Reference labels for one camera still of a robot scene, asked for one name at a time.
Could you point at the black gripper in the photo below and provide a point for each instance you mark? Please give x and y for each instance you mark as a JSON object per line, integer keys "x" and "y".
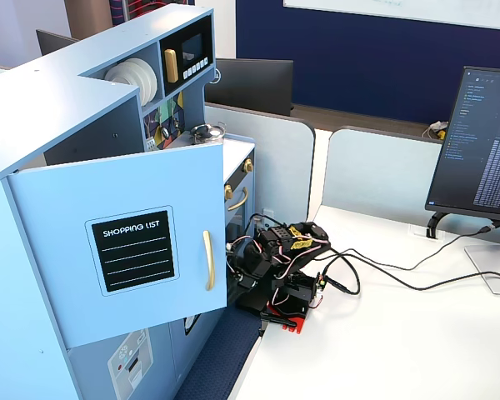
{"x": 242, "y": 280}

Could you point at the blue shopping list cabinet door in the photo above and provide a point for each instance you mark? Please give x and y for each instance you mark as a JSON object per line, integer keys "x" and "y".
{"x": 150, "y": 187}

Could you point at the red printed arm base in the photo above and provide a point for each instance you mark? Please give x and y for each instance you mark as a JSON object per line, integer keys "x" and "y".
{"x": 296, "y": 323}

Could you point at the blue door with dishes print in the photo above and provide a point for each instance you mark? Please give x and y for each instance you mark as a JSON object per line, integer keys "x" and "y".
{"x": 179, "y": 354}

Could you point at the blue door with dispenser print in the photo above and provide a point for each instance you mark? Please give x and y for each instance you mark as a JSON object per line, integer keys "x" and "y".
{"x": 91, "y": 366}

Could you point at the black flat base block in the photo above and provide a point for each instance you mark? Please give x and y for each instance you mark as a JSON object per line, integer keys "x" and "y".
{"x": 250, "y": 303}

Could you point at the black table clamp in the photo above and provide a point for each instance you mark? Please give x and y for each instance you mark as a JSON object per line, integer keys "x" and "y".
{"x": 275, "y": 320}

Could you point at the gold stove knob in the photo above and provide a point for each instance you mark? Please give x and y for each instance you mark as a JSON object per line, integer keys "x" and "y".
{"x": 228, "y": 192}
{"x": 247, "y": 165}

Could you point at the dark blue textured mat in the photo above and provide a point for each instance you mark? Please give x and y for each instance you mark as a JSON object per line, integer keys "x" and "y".
{"x": 216, "y": 362}

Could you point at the pale blue desk divider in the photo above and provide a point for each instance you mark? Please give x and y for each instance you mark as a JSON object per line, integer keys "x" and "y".
{"x": 275, "y": 166}
{"x": 379, "y": 175}

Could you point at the silver toy pot with lid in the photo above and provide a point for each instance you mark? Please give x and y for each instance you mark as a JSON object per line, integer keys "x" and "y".
{"x": 208, "y": 132}

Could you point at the hanging toy ladle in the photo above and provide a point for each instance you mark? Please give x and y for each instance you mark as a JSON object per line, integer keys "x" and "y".
{"x": 165, "y": 132}

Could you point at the hanging toy utensil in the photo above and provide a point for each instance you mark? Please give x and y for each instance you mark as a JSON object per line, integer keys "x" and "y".
{"x": 176, "y": 122}

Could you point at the wide black monitor back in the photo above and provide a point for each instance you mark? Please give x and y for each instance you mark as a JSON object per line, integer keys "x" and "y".
{"x": 254, "y": 87}

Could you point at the white plates stack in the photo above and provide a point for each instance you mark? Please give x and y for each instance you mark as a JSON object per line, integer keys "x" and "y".
{"x": 152, "y": 83}

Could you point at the white toy plate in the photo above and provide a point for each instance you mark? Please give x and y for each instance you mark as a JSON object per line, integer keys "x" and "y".
{"x": 116, "y": 75}
{"x": 143, "y": 81}

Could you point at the silver monitor stand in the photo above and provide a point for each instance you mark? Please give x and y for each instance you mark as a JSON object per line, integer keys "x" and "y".
{"x": 496, "y": 271}

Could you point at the blue toy kitchen body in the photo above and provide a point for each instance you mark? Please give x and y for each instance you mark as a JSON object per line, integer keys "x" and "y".
{"x": 46, "y": 104}

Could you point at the lit computer monitor with code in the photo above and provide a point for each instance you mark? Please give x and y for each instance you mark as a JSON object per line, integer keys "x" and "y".
{"x": 475, "y": 146}

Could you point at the brown wooden panel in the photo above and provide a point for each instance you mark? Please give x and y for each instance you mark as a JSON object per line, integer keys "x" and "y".
{"x": 87, "y": 16}

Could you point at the small black monitor back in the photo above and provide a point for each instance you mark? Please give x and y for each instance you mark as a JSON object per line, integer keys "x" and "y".
{"x": 50, "y": 41}

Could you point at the white whiteboard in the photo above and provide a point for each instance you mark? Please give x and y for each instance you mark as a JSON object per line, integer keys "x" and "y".
{"x": 400, "y": 8}

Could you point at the small white bracket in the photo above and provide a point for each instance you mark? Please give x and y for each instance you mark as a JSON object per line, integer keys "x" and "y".
{"x": 268, "y": 213}

